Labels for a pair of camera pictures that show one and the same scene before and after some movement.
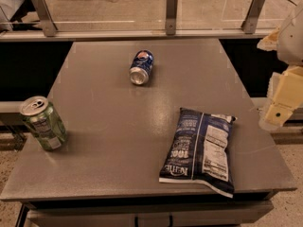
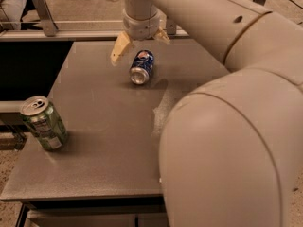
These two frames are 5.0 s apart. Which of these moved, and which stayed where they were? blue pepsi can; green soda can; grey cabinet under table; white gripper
Moved: white gripper
Stayed: blue pepsi can; green soda can; grey cabinet under table
